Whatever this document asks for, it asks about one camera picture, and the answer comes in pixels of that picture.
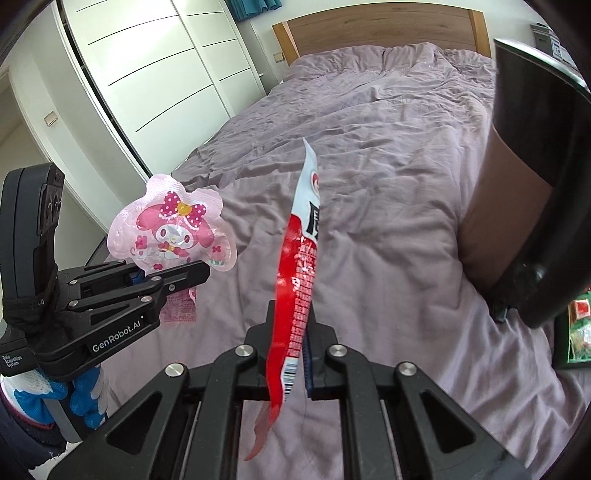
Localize pink My Melody snack pack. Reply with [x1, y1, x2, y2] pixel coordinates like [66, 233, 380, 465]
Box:
[106, 173, 239, 326]

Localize red konjac snack pack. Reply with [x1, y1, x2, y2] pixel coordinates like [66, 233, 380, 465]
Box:
[245, 142, 321, 461]

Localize wooden headboard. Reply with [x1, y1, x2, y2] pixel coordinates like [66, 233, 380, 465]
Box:
[273, 2, 492, 64]

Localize black and steel electric kettle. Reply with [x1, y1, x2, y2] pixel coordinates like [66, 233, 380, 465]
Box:
[458, 39, 590, 328]

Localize left blue white gloved hand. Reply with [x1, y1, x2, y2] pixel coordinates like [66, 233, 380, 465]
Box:
[1, 366, 107, 430]

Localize green snack tray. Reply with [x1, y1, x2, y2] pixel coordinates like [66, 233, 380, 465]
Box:
[553, 288, 591, 370]

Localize purple duvet cover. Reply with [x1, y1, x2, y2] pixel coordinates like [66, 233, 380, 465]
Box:
[103, 43, 590, 478]

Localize white wardrobe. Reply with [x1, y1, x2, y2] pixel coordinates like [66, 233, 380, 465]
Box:
[59, 0, 266, 174]

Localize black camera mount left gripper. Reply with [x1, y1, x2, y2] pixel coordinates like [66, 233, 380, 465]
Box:
[1, 162, 65, 330]

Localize teal curtain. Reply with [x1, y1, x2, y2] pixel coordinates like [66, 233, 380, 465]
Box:
[228, 0, 283, 22]

